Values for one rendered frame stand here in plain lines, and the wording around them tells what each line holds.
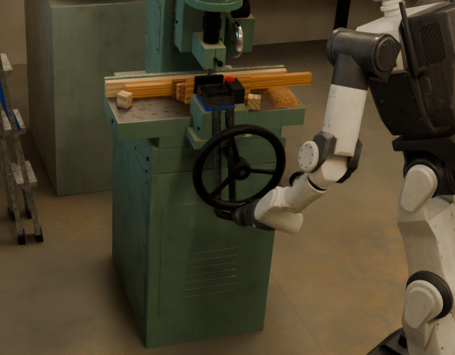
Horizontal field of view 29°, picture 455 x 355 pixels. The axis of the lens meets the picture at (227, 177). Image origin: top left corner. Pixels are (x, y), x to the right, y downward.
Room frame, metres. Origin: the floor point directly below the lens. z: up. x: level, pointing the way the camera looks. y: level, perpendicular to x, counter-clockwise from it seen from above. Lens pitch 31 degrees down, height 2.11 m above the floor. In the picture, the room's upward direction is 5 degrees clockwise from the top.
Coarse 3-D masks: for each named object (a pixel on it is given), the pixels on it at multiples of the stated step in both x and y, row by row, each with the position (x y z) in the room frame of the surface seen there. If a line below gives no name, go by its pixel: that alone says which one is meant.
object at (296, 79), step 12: (132, 84) 2.49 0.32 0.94; (144, 84) 2.50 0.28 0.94; (156, 84) 2.51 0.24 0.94; (168, 84) 2.52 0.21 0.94; (252, 84) 2.61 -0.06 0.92; (264, 84) 2.63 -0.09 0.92; (276, 84) 2.64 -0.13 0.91; (288, 84) 2.66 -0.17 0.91; (300, 84) 2.67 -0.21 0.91; (132, 96) 2.47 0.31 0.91; (144, 96) 2.49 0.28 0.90
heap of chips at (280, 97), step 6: (270, 90) 2.58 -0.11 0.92; (276, 90) 2.57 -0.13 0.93; (282, 90) 2.57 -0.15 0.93; (288, 90) 2.58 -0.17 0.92; (270, 96) 2.55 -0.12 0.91; (276, 96) 2.53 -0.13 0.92; (282, 96) 2.53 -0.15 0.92; (288, 96) 2.53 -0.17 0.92; (294, 96) 2.55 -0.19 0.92; (276, 102) 2.51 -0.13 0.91; (282, 102) 2.51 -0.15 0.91; (288, 102) 2.52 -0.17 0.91; (294, 102) 2.52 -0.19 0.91
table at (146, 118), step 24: (168, 96) 2.51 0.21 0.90; (264, 96) 2.57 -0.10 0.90; (120, 120) 2.32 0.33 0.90; (144, 120) 2.33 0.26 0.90; (168, 120) 2.35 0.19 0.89; (192, 120) 2.38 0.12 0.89; (264, 120) 2.46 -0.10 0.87; (288, 120) 2.49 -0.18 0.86; (192, 144) 2.31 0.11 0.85; (240, 144) 2.34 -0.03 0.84
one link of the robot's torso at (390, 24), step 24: (384, 24) 2.09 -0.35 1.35; (408, 24) 2.02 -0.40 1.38; (432, 24) 2.02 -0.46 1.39; (408, 48) 2.04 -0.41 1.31; (432, 48) 2.01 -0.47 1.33; (408, 72) 2.02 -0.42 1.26; (432, 72) 2.01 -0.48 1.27; (384, 96) 2.06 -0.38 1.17; (408, 96) 2.02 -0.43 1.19; (432, 96) 2.00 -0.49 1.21; (384, 120) 2.07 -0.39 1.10; (408, 120) 2.03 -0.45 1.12; (432, 120) 2.00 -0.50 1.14
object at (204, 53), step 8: (200, 32) 2.64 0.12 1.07; (192, 40) 2.63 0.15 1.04; (200, 40) 2.57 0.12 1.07; (192, 48) 2.63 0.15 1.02; (200, 48) 2.55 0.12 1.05; (208, 48) 2.52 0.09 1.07; (216, 48) 2.53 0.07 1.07; (224, 48) 2.53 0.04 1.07; (200, 56) 2.55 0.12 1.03; (208, 56) 2.52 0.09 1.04; (216, 56) 2.52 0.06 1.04; (224, 56) 2.53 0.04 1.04; (200, 64) 2.55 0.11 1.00; (208, 64) 2.52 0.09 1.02; (216, 64) 2.53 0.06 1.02; (224, 64) 2.53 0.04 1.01
